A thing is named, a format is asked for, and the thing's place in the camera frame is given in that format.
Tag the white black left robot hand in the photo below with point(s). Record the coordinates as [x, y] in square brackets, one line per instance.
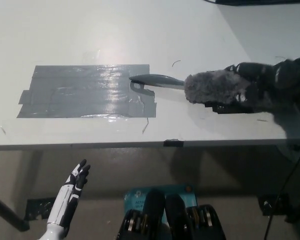
[65, 205]

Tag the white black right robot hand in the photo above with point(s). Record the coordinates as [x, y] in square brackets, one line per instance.
[277, 82]

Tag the black tape marked square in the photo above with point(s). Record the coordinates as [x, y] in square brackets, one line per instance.
[225, 108]

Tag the grey fluffy duster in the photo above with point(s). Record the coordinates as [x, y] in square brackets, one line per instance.
[210, 85]

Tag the black metal table leg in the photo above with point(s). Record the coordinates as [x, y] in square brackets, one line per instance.
[7, 212]

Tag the black flat device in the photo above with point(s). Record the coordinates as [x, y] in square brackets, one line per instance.
[265, 1]

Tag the grey duct tape patch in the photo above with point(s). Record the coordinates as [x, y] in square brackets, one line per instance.
[72, 97]

